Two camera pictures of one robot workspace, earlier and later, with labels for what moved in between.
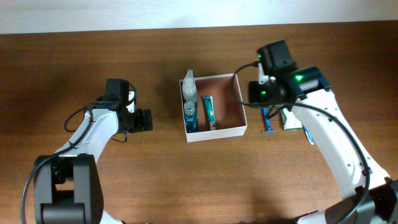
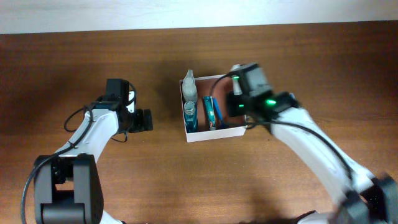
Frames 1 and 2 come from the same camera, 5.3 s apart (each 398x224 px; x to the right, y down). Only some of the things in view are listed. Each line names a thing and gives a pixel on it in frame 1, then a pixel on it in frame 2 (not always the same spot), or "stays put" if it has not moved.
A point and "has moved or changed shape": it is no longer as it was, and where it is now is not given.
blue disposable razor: x=268 y=130 has moved or changed shape
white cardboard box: x=231 y=119 stays put
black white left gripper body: x=137 y=121 stays put
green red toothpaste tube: x=210 y=111 stays put
